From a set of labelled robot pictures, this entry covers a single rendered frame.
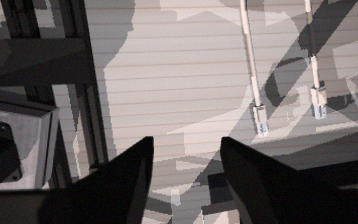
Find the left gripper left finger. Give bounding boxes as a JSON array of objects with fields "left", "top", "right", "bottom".
[{"left": 0, "top": 136, "right": 154, "bottom": 224}]

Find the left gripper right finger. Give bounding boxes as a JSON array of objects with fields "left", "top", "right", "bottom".
[{"left": 220, "top": 137, "right": 358, "bottom": 224}]

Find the black patch panel rack frame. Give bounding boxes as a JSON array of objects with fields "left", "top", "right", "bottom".
[{"left": 208, "top": 172, "right": 233, "bottom": 204}]

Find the white network cable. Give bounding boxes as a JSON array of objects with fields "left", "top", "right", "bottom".
[{"left": 240, "top": 0, "right": 327, "bottom": 137}]

